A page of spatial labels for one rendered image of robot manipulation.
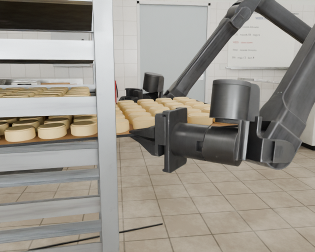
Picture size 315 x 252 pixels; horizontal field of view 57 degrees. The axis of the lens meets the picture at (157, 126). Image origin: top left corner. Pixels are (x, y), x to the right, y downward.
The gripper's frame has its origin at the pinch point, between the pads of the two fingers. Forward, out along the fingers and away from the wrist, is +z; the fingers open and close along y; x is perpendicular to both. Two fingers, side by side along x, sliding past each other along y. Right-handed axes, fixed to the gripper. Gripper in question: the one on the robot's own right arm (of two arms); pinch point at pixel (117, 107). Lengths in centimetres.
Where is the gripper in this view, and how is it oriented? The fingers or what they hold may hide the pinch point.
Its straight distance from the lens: 90.8
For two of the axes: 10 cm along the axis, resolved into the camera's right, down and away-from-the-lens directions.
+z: -5.4, 1.8, -8.2
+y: -0.1, -9.8, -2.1
